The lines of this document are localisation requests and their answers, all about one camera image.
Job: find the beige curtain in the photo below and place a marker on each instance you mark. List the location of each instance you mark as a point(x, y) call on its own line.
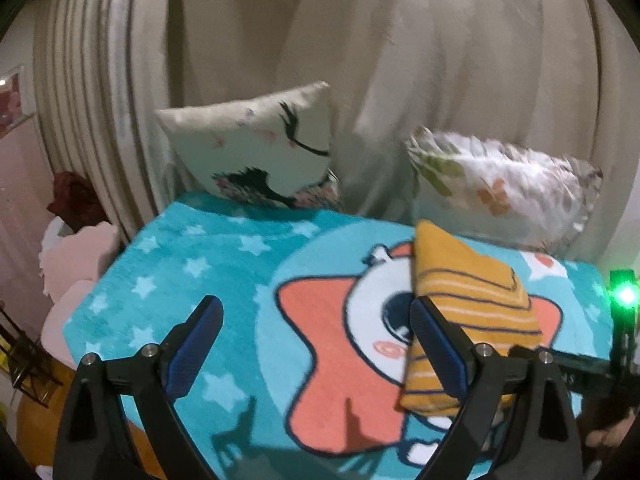
point(350, 60)

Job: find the dark red plush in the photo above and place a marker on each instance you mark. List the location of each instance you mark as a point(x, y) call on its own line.
point(72, 197)

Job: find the pink swivel chair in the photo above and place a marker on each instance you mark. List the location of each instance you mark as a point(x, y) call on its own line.
point(75, 270)

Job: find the framed wall picture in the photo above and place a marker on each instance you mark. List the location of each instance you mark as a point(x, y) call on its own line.
point(10, 102)

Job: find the orange striped small garment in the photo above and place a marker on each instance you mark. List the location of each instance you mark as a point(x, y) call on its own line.
point(465, 290)

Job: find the white floral pillow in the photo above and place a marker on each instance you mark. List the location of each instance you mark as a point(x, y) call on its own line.
point(500, 190)

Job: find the black metal rack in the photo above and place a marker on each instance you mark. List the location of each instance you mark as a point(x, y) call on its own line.
point(22, 355)

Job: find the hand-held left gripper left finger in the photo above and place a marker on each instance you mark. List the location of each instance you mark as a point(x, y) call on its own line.
point(192, 350)

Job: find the white bird print pillow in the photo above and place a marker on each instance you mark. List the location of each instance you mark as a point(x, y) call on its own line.
point(260, 145)

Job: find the person's right hand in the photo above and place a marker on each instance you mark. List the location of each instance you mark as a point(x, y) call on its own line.
point(607, 435)

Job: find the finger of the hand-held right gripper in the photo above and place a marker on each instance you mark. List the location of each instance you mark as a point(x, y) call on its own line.
point(585, 370)

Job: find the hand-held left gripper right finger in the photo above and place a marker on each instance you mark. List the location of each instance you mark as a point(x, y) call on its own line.
point(442, 352)

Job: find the teal star cartoon blanket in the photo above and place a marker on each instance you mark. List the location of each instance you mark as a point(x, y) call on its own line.
point(240, 280)

